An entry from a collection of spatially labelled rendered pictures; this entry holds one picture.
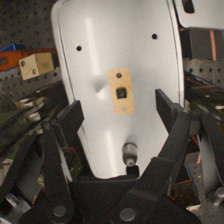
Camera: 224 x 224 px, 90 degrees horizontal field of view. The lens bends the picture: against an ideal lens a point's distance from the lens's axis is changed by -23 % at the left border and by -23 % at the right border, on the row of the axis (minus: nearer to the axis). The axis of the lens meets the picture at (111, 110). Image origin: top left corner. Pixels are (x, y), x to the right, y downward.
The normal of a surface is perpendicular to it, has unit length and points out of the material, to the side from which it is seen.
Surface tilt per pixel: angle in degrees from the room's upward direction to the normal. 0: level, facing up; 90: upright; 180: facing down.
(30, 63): 0
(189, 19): 0
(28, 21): 0
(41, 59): 90
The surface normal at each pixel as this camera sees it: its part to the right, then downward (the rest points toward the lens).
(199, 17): -0.09, 0.40
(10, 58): 0.98, -0.12
